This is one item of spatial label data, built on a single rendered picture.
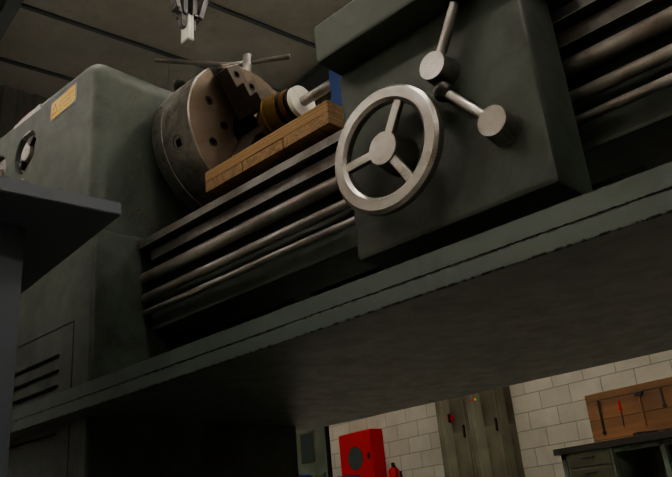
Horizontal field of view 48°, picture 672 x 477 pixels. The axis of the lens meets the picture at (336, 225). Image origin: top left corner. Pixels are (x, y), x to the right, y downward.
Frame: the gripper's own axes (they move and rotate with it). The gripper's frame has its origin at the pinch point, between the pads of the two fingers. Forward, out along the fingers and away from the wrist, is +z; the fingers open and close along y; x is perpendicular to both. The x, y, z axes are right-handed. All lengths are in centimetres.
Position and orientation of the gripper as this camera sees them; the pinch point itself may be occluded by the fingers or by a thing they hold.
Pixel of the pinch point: (187, 30)
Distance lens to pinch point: 179.5
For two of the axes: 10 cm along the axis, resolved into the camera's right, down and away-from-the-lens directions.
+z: 0.7, 9.2, -4.0
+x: -7.2, 3.3, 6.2
